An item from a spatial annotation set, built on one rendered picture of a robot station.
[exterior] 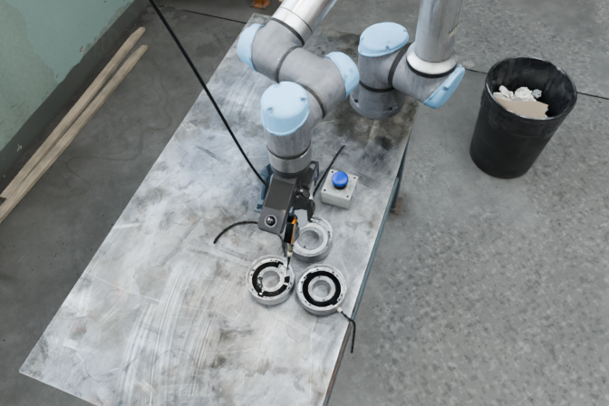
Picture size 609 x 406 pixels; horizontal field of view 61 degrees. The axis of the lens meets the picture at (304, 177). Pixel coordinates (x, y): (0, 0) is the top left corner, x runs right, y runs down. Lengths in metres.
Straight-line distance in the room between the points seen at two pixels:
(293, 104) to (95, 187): 1.77
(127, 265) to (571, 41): 2.55
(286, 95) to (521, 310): 1.51
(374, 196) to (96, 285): 0.67
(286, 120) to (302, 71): 0.12
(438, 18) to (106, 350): 0.96
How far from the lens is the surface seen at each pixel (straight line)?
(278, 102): 0.78
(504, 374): 2.00
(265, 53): 0.90
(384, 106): 1.38
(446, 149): 2.41
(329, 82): 0.84
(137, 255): 1.25
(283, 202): 0.91
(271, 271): 1.14
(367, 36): 1.30
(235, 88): 1.51
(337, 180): 1.19
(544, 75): 2.31
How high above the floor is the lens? 1.85
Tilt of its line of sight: 55 degrees down
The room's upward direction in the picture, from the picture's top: 4 degrees counter-clockwise
